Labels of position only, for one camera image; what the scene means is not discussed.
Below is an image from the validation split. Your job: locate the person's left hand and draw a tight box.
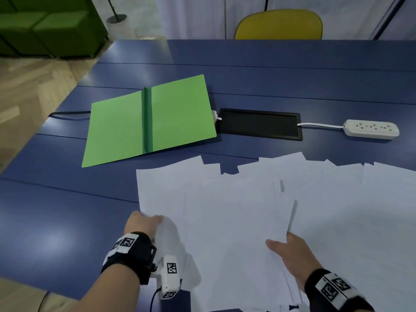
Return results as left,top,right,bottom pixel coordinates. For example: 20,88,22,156
123,210,164,243

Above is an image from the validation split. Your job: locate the person's right hand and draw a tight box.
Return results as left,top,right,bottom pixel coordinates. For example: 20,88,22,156
266,231,324,293

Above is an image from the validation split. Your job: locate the pile of white papers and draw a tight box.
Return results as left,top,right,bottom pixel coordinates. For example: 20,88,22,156
136,152,416,312

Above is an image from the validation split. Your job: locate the green folder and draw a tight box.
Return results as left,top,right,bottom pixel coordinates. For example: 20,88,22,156
81,74,218,169

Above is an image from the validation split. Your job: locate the white power strip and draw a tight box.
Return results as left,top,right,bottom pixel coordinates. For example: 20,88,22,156
343,119,400,140

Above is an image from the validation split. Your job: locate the white plant pot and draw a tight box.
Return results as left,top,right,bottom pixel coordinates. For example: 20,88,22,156
106,14,137,41

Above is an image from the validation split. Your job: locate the white curtain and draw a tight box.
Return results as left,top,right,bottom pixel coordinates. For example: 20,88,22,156
156,0,416,41

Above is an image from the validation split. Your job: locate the green sofa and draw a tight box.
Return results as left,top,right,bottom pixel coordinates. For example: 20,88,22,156
0,0,108,59

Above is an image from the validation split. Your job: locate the yellow chair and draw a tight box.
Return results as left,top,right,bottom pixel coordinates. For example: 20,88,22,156
234,9,323,40

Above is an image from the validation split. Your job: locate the black right wrist strap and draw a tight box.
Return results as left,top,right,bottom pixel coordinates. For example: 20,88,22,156
304,269,376,312

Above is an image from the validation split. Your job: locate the black wrist strap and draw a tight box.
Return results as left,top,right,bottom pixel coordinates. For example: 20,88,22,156
101,232,158,286
304,269,376,312

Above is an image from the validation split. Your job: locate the black left wrist strap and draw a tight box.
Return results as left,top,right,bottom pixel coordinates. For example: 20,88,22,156
101,232,158,286

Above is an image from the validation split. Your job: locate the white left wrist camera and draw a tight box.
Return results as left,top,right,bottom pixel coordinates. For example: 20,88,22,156
153,255,182,300

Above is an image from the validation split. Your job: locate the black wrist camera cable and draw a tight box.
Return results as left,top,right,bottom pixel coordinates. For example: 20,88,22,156
149,287,163,312

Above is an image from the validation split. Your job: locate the thin black cable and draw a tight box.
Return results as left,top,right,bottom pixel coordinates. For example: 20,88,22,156
37,290,51,312

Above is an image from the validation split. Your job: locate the thick black cable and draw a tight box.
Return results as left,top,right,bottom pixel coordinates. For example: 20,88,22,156
48,110,91,120

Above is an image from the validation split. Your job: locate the white power strip cable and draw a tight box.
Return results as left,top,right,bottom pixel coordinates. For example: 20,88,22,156
297,122,345,130

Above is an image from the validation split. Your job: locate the black table cable hatch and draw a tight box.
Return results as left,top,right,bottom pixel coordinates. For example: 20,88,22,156
216,108,303,142

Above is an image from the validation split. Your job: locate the thick black partition post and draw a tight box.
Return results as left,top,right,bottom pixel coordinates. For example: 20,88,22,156
370,0,410,40

